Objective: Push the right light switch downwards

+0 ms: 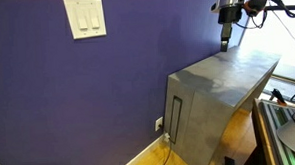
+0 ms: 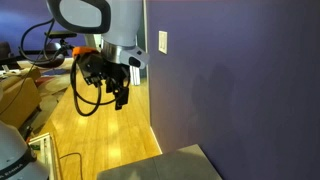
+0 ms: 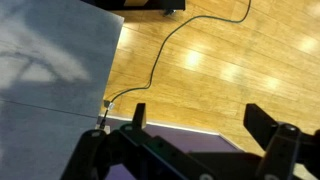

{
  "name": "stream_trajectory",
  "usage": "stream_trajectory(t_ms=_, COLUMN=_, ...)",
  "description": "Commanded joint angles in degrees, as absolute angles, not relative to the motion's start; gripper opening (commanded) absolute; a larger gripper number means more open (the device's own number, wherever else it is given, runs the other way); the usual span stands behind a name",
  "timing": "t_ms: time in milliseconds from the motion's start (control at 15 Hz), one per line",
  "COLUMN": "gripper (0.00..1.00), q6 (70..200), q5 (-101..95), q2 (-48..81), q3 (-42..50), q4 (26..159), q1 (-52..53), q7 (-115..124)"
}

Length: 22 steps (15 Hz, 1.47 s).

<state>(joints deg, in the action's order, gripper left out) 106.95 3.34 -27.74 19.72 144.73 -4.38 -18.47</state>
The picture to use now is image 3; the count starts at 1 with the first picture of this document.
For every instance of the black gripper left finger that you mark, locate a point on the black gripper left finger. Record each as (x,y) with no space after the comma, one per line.
(139,118)

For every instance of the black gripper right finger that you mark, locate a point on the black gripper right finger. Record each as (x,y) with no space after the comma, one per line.
(259,124)

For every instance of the black furniture base with caster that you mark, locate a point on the black furniture base with caster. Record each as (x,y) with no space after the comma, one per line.
(168,6)

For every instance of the small metal cable connector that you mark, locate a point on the small metal cable connector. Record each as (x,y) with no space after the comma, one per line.
(109,106)

